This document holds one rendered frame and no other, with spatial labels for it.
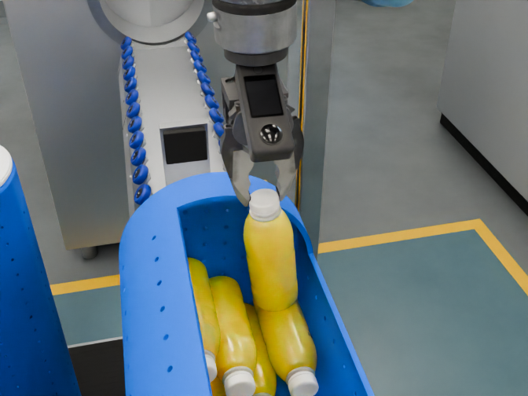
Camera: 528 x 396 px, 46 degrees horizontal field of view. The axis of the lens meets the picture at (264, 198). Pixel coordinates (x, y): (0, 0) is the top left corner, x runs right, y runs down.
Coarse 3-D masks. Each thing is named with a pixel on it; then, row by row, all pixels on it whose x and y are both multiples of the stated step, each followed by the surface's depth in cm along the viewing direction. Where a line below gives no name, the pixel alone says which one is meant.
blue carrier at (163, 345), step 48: (192, 192) 83; (144, 240) 81; (192, 240) 92; (240, 240) 94; (144, 288) 75; (192, 288) 70; (240, 288) 100; (144, 336) 69; (192, 336) 64; (336, 336) 82; (144, 384) 65; (192, 384) 60; (336, 384) 81
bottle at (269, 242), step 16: (256, 224) 79; (272, 224) 78; (288, 224) 80; (256, 240) 79; (272, 240) 79; (288, 240) 80; (256, 256) 81; (272, 256) 80; (288, 256) 82; (256, 272) 83; (272, 272) 82; (288, 272) 83; (256, 288) 85; (272, 288) 84; (288, 288) 85; (256, 304) 88; (272, 304) 86; (288, 304) 87
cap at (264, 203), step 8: (256, 192) 79; (264, 192) 79; (272, 192) 79; (256, 200) 78; (264, 200) 78; (272, 200) 78; (256, 208) 77; (264, 208) 77; (272, 208) 77; (264, 216) 78
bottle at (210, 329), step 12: (192, 264) 86; (192, 276) 84; (204, 276) 86; (204, 288) 83; (204, 300) 81; (204, 312) 79; (204, 324) 77; (216, 324) 79; (204, 336) 76; (216, 336) 78; (204, 348) 76; (216, 348) 77
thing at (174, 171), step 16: (160, 128) 127; (176, 128) 128; (192, 128) 128; (176, 144) 128; (192, 144) 129; (208, 144) 132; (176, 160) 130; (192, 160) 131; (208, 160) 134; (176, 176) 134
